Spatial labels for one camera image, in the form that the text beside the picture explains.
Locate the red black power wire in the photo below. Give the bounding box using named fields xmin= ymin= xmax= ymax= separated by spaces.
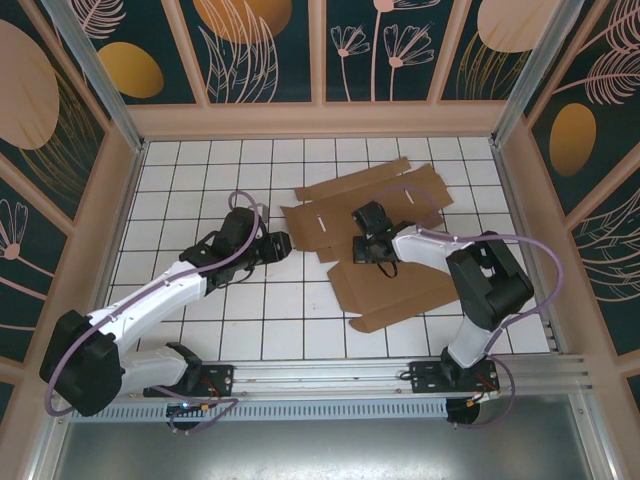
xmin=197 ymin=377 xmax=224 ymax=401
xmin=474 ymin=372 xmax=501 ymax=401

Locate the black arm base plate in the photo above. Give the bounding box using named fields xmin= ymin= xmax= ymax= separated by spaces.
xmin=408 ymin=359 xmax=500 ymax=396
xmin=143 ymin=363 xmax=236 ymax=399

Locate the aluminium frame post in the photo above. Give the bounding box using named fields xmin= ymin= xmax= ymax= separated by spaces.
xmin=39 ymin=0 xmax=149 ymax=154
xmin=489 ymin=0 xmax=579 ymax=149

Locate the aluminium side rail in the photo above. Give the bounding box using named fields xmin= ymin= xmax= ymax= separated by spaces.
xmin=492 ymin=142 xmax=567 ymax=354

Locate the brown cardboard box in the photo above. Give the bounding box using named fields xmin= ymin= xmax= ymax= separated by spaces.
xmin=278 ymin=157 xmax=464 ymax=335

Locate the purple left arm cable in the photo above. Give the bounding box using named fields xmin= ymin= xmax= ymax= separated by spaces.
xmin=40 ymin=191 xmax=274 ymax=435

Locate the grey metal sheet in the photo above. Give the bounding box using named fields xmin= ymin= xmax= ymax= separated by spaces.
xmin=29 ymin=392 xmax=619 ymax=480

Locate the grey slotted cable duct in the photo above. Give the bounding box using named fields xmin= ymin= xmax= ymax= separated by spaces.
xmin=74 ymin=398 xmax=449 ymax=422

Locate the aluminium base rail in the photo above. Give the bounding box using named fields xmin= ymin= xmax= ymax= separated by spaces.
xmin=114 ymin=354 xmax=596 ymax=401

